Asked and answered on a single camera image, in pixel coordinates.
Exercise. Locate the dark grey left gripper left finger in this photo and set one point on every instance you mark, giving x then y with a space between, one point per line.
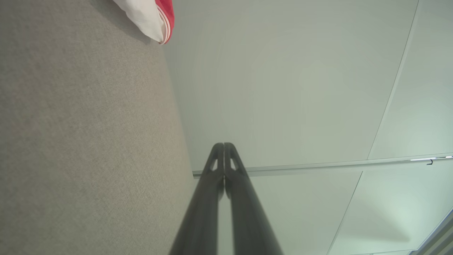
201 212

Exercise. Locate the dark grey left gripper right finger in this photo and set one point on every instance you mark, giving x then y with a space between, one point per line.
249 216

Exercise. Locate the red white basketball jersey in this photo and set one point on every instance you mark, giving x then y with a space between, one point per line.
145 16

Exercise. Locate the grey wall rail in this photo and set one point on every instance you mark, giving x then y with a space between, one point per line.
318 165

